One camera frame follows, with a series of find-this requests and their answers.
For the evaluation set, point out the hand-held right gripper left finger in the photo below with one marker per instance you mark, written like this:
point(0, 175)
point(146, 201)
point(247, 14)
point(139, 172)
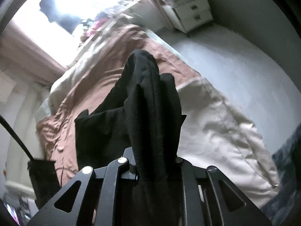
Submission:
point(128, 167)

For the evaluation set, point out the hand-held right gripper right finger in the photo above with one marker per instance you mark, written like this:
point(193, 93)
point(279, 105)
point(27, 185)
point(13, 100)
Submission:
point(187, 170)

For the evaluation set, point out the black garment with geometric print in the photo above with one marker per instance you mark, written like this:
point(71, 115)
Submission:
point(150, 98)

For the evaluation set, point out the red clothes pile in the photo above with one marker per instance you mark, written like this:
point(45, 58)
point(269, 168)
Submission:
point(95, 27)

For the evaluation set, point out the brown bed blanket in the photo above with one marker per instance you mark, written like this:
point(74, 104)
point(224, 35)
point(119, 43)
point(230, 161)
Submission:
point(94, 82)

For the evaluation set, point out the blue patterned cloth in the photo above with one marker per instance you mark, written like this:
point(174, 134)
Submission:
point(287, 169)

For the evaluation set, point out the pink curtain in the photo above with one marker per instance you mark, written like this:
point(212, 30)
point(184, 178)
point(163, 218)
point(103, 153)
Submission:
point(152, 4)
point(30, 49)

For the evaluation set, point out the white nightstand with drawers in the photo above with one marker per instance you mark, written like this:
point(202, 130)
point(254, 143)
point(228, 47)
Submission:
point(195, 13)

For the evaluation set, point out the dark hanging garment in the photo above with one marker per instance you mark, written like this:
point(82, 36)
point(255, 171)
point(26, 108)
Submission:
point(63, 14)

